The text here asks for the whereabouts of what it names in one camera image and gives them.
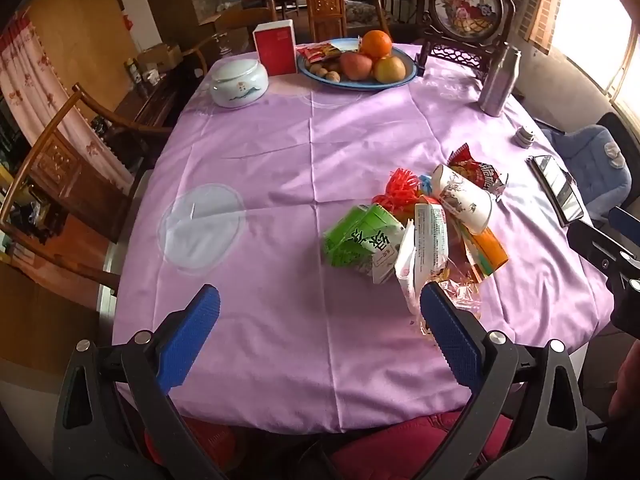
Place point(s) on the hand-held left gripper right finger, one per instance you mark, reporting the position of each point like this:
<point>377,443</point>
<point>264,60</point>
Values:
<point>452,335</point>

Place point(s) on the carved-back wooden chair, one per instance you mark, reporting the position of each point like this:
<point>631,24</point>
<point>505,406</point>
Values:
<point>325,5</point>

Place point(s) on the walnut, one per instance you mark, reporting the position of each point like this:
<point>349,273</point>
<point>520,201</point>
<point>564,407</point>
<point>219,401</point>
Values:
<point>332,77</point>
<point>315,67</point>

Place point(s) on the window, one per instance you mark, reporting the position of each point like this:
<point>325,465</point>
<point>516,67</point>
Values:
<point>600,25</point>

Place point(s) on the person's red clothing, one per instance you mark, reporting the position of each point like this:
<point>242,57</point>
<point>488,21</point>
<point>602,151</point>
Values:
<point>400,440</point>

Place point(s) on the black leather wallet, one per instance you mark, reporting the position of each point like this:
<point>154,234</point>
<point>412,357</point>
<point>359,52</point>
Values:
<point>557,185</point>

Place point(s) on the cardboard box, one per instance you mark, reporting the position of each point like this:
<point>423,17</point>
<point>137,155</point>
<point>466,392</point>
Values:
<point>160,56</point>

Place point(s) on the clear cellophane wrapper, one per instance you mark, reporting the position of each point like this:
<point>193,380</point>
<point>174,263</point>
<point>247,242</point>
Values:
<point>462,295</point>

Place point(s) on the blue fruit plate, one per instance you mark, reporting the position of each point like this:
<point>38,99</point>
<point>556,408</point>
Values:
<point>400,72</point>

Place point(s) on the metal bottle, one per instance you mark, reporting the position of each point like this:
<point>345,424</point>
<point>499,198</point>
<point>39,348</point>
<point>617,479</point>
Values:
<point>497,82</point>

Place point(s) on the small red snack packet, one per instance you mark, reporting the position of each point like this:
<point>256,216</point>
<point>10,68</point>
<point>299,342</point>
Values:
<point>317,52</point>

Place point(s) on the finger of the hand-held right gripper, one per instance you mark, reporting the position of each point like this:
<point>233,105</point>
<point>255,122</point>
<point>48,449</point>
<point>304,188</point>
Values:
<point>597,250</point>
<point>625,220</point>

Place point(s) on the white printed wrapper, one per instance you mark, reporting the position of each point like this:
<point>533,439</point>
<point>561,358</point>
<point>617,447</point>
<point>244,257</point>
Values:
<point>425,245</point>

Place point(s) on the green drink carton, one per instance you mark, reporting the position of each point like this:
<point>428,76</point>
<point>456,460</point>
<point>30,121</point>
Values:
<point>357,237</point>

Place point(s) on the printed paper cup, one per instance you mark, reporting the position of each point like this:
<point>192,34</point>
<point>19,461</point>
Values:
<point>462,195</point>

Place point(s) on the stack of grey tape rolls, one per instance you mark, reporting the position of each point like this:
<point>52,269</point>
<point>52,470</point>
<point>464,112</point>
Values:
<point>525,136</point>

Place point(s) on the person's right forearm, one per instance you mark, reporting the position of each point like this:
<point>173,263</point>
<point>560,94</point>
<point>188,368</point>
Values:
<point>629,380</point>

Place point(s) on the white ceramic lidded jar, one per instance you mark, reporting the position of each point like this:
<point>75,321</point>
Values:
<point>239,84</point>

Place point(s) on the red and white box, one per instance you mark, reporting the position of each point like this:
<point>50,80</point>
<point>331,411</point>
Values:
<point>274,50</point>

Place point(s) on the round embroidered wooden table screen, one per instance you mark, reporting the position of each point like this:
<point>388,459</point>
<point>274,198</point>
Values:
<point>467,10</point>

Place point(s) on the white seat cushion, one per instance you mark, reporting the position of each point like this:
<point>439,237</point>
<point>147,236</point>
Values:
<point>122,240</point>

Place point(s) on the orange paper box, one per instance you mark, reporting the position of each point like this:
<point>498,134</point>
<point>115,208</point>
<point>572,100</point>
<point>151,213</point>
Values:
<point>490,255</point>

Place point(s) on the blue cushioned chair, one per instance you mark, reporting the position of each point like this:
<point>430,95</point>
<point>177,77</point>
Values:
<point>595,170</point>

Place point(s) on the purple tablecloth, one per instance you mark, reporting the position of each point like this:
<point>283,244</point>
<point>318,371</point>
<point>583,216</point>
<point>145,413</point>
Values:
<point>280,170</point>

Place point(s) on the yellow pear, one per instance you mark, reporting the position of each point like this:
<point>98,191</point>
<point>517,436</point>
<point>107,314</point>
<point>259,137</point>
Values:
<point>390,70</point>

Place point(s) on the red apple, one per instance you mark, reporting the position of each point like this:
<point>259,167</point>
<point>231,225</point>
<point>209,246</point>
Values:
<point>356,66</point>

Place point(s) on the red foil snack bag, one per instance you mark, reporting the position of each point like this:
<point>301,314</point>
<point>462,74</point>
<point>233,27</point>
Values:
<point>482,172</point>

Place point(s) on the orange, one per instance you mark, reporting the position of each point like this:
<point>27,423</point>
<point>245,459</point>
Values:
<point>376,44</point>

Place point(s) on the pink floral curtain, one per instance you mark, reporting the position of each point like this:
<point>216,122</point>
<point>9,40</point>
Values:
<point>45,90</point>

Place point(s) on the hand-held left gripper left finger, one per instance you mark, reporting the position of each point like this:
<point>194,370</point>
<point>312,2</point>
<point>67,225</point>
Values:
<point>192,340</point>

